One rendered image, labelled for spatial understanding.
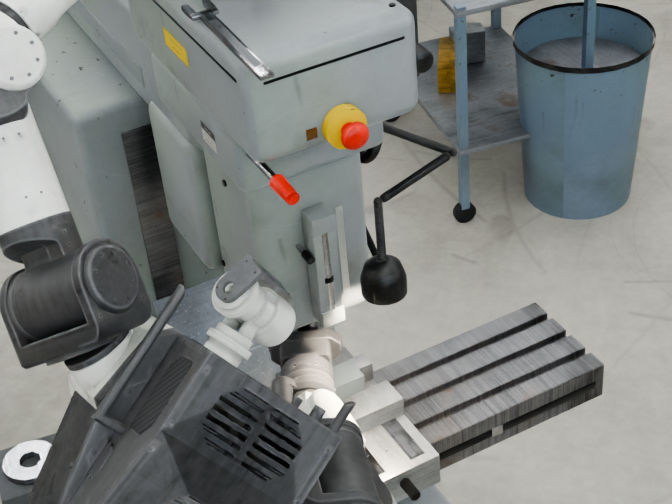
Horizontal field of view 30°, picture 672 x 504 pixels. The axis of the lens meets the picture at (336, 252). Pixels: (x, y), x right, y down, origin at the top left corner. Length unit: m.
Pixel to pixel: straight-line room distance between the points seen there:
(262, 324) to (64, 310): 0.28
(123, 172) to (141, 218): 0.11
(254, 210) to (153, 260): 0.58
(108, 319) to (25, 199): 0.17
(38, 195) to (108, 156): 0.80
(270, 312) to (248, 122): 0.25
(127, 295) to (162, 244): 0.95
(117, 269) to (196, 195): 0.62
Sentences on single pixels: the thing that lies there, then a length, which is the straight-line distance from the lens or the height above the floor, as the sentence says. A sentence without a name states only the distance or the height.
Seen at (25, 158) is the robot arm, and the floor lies 1.89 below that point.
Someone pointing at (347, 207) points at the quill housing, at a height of 1.52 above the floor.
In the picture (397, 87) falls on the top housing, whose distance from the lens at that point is 1.72.
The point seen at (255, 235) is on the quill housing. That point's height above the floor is 1.53.
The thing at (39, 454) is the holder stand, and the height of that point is 1.16.
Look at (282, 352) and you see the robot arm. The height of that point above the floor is 1.26.
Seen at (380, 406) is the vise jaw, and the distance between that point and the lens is 2.25.
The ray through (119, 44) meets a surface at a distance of 2.23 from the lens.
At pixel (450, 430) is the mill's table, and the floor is 0.96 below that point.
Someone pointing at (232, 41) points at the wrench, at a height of 1.90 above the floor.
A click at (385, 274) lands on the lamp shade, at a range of 1.90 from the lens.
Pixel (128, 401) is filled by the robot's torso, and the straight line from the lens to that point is 1.48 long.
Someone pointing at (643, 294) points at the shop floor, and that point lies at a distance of 4.20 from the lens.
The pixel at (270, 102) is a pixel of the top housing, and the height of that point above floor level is 1.83.
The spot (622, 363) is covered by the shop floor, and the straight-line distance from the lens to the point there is 3.94.
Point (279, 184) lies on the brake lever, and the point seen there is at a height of 1.71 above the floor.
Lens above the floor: 2.64
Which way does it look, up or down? 37 degrees down
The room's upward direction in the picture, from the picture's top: 6 degrees counter-clockwise
